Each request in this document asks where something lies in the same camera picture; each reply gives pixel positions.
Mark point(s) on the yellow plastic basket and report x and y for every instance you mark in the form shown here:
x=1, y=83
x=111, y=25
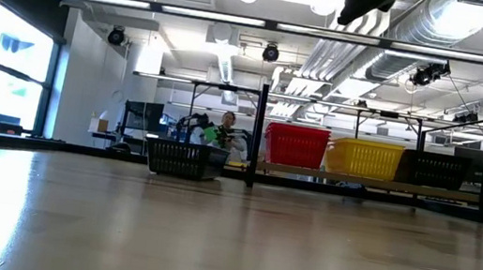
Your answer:
x=363, y=164
x=365, y=143

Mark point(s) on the red plastic basket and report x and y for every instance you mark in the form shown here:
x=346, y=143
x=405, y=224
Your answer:
x=294, y=154
x=298, y=129

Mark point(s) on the black plastic basket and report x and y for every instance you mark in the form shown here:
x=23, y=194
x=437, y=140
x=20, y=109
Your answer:
x=433, y=171
x=186, y=160

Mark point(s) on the black background robot arm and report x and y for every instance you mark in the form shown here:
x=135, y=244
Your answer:
x=193, y=123

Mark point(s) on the black rig light bar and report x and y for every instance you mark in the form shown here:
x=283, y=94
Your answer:
x=271, y=24

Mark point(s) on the round black ceiling speaker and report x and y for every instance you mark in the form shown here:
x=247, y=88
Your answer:
x=116, y=36
x=270, y=53

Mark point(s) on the person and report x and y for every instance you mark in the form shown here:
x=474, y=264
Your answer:
x=228, y=119

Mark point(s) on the green object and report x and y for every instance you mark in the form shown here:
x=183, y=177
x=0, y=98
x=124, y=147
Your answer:
x=210, y=134

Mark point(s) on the black computer monitor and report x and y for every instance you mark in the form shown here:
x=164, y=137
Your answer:
x=144, y=115

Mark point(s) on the small cardboard box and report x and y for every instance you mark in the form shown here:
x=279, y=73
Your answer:
x=99, y=125

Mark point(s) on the large window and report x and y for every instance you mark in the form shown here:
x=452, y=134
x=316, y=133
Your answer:
x=8, y=74

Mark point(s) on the silver air duct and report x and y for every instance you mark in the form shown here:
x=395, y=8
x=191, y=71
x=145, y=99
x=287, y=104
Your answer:
x=426, y=33

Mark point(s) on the black metal shelf frame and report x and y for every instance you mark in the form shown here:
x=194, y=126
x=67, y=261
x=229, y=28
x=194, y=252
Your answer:
x=258, y=132

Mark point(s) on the black table frame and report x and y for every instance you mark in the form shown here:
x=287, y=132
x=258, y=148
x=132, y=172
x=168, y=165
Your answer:
x=78, y=150

